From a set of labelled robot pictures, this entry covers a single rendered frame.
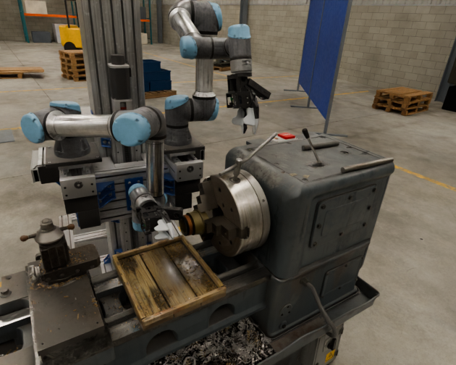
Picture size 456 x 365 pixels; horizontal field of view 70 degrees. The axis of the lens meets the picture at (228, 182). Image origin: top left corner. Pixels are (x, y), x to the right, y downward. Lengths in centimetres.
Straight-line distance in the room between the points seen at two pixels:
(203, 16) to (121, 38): 39
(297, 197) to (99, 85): 109
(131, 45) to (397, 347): 228
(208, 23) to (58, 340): 131
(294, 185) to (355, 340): 146
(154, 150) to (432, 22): 1086
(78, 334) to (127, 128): 64
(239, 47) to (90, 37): 76
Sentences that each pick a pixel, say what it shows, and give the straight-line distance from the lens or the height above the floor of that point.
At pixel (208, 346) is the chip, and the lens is 149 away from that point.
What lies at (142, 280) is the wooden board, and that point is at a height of 88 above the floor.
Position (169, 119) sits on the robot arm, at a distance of 166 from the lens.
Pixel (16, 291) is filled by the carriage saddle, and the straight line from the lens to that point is 133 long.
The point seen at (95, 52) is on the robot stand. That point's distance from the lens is 172.
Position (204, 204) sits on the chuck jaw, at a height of 114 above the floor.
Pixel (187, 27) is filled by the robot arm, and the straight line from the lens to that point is 136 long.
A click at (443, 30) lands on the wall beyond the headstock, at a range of 1160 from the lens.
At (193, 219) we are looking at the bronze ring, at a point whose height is 111.
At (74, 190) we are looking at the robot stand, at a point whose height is 106.
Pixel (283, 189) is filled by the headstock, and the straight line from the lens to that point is 115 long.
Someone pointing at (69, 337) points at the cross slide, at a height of 97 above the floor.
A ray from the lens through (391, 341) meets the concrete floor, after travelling 250.
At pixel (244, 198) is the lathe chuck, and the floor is 120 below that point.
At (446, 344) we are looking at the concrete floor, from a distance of 267.
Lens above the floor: 174
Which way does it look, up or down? 26 degrees down
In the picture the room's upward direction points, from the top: 4 degrees clockwise
